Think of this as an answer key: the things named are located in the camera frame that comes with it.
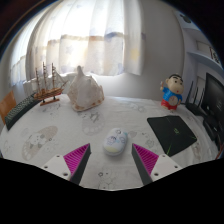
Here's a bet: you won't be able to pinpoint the wooden model sailing ship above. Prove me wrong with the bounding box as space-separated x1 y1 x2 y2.
33 61 69 107

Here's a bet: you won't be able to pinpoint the black mouse pad green lines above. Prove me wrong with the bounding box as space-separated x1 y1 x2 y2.
146 114 198 158

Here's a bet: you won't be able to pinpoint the white cartoon-print tablecloth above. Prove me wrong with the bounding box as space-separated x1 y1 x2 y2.
0 94 221 192

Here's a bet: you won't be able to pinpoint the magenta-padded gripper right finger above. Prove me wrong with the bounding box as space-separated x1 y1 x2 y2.
131 143 184 186

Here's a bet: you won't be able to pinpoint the cartoon boy figurine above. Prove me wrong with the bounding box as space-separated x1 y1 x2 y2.
159 73 185 111

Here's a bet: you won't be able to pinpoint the large white conch shell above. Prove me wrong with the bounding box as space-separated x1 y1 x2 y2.
67 65 106 113

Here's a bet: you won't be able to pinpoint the black computer monitor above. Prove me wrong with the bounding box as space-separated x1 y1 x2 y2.
200 72 224 134

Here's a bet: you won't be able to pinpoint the black router with antennas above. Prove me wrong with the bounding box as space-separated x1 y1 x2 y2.
184 80 208 118

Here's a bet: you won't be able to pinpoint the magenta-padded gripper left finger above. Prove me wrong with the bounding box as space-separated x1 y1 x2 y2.
42 143 92 186

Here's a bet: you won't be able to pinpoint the black box device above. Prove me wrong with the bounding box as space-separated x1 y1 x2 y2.
202 114 224 151

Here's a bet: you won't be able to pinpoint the white star-print curtain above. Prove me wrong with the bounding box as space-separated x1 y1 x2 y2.
9 0 147 88

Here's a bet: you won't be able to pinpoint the dark computer keyboard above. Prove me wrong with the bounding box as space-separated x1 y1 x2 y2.
4 93 43 131

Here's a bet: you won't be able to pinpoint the white cartoon-print computer mouse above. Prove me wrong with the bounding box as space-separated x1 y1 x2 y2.
102 127 129 157

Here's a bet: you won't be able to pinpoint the orange wooden chair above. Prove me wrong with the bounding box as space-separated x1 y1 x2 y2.
0 90 17 125

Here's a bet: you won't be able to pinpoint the white wall shelf unit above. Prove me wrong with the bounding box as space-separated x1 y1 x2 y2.
173 9 224 78

